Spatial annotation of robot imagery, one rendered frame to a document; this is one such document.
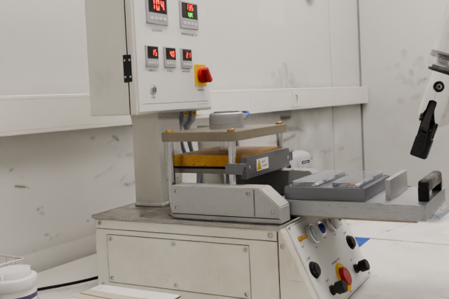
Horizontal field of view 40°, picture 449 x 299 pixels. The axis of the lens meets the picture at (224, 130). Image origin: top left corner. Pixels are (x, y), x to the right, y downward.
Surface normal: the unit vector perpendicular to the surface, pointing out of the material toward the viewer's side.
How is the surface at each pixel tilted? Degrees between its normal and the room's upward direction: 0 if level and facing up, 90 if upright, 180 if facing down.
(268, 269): 90
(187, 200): 90
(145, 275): 90
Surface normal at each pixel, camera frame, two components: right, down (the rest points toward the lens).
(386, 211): -0.47, 0.07
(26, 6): 0.85, -0.01
